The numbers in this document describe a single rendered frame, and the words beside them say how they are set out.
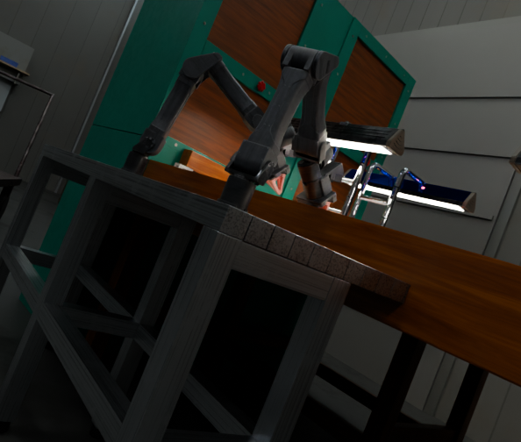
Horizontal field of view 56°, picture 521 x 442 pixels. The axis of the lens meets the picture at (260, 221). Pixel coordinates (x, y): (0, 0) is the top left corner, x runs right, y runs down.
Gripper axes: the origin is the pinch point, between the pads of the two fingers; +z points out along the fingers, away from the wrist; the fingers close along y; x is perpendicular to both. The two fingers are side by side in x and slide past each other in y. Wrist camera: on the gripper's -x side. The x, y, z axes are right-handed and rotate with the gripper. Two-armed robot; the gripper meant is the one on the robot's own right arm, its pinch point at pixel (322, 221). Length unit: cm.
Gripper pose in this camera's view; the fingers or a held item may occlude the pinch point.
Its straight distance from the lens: 144.9
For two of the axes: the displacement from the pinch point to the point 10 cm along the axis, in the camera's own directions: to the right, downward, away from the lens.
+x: -7.3, 5.1, -4.7
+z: 2.7, 8.3, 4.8
